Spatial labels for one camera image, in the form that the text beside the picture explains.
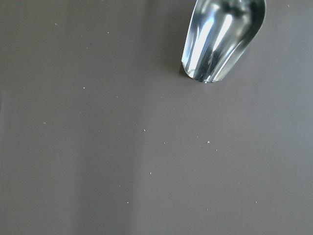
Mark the metal scoop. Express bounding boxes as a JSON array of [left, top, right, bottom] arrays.
[[181, 0, 267, 83]]

